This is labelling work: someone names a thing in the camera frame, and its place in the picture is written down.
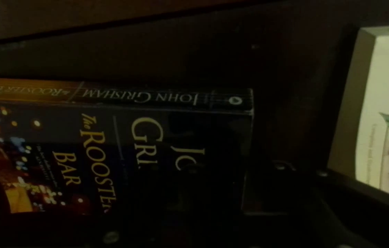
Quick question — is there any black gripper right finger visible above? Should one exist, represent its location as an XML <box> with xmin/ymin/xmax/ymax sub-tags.
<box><xmin>268</xmin><ymin>159</ymin><xmax>389</xmax><ymax>248</ymax></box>

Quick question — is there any white fairy tales book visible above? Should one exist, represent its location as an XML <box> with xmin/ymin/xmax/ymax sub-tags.
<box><xmin>325</xmin><ymin>23</ymin><xmax>389</xmax><ymax>205</ymax></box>

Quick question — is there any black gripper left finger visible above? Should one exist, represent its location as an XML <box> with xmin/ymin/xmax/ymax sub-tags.
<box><xmin>157</xmin><ymin>125</ymin><xmax>250</xmax><ymax>248</ymax></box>

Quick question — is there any blue John Grisham paperback book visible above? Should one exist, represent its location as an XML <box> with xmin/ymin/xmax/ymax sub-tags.
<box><xmin>0</xmin><ymin>76</ymin><xmax>255</xmax><ymax>248</ymax></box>

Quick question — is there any dark wooden bookshelf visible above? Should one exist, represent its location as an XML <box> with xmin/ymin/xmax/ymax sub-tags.
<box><xmin>0</xmin><ymin>0</ymin><xmax>389</xmax><ymax>218</ymax></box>

